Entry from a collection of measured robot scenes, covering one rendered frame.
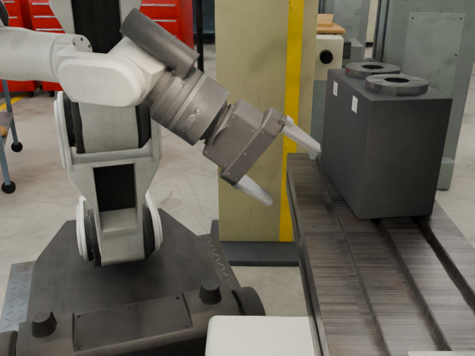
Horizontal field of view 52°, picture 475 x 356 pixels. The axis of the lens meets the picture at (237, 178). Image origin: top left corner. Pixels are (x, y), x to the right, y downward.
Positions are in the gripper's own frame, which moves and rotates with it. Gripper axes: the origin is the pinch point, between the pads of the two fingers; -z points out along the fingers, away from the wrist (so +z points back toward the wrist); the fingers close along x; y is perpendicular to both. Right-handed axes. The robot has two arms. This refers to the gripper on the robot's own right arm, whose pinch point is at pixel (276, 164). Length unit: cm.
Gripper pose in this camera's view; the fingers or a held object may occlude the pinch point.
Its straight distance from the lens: 67.1
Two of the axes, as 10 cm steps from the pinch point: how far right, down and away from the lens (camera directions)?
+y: 1.5, -5.0, 8.6
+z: -8.1, -5.5, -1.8
